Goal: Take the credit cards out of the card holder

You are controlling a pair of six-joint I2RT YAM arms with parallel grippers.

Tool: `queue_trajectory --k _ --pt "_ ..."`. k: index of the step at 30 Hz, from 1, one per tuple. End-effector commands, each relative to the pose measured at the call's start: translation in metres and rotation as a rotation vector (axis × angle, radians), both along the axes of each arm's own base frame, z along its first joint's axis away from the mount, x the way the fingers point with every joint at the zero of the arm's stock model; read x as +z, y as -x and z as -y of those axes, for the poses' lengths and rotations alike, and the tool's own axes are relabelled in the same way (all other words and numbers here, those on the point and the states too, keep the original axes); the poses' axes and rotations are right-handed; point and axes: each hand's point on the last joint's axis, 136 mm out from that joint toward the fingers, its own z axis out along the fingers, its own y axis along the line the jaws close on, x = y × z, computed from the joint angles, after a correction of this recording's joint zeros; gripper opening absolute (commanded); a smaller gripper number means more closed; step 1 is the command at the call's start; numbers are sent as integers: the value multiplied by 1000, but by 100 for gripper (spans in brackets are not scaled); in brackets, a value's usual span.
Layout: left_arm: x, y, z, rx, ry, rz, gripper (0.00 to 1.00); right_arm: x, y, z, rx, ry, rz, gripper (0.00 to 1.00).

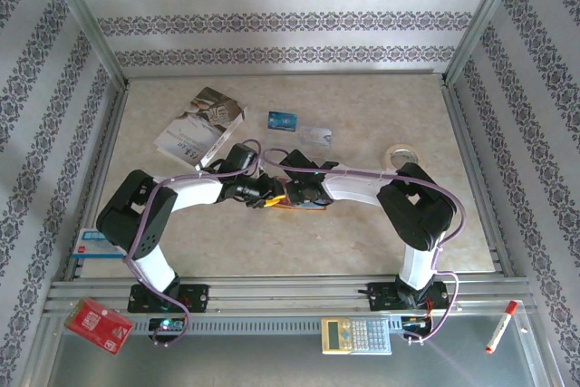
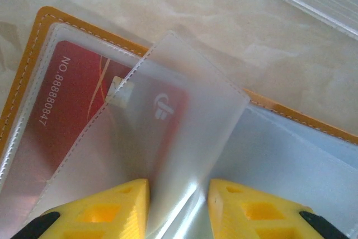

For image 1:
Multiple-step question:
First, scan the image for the orange card holder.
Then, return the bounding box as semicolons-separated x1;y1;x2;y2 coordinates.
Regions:
270;196;328;215

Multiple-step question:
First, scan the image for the blue credit card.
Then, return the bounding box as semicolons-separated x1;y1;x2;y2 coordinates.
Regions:
266;111;299;133

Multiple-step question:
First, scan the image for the beige masking tape roll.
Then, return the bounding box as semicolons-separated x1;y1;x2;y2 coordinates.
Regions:
383;143;425;170

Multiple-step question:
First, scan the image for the white paperback book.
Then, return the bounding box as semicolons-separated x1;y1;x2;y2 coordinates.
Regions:
152;86;249;169

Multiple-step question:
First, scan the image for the beige grey calculator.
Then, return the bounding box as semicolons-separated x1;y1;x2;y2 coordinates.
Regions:
320;316;393;356

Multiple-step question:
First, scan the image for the circuit board with green light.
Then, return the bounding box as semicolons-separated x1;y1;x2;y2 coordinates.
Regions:
148;316;187;334

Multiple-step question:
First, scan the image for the grey metal shelf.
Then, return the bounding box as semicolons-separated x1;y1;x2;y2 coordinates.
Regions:
44;314;552;387

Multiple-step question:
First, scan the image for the wiring connector board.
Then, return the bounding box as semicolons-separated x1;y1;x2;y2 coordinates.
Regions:
399;314;435;343

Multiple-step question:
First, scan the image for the blue white flat box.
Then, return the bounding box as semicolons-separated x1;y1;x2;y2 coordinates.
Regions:
71;228;128;260

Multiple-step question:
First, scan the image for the red cardboard box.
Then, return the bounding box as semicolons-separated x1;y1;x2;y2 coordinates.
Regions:
63;296;136;356

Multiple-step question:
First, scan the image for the red white marker pen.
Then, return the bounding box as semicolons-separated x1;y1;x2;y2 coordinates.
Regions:
484;299;519;354

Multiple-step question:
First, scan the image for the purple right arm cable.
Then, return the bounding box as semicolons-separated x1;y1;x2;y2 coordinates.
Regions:
262;147;469;345

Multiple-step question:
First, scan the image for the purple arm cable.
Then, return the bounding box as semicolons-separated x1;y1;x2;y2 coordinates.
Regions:
124;138;264;348
262;147;469;345

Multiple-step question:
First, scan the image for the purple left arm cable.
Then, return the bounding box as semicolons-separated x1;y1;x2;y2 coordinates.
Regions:
124;138;264;348

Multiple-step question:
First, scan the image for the aluminium mounting rail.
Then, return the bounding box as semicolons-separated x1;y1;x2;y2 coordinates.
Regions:
44;274;532;316

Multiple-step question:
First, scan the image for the aluminium table back rail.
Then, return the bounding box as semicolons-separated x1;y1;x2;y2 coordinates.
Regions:
121;68;448;79

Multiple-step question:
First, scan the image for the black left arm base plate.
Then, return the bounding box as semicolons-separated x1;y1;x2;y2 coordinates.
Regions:
126;284;210;314

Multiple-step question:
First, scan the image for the grey slotted cable duct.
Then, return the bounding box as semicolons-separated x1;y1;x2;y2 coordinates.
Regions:
133;317;431;337

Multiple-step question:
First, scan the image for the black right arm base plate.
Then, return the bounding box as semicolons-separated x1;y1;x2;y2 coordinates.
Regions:
365;280;452;314

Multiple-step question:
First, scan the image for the aluminium table side rail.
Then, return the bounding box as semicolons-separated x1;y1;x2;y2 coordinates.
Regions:
61;82;132;282
441;82;517;279

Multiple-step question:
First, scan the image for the aluminium corner post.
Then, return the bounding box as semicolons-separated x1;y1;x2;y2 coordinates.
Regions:
441;0;530;87
41;0;131;90

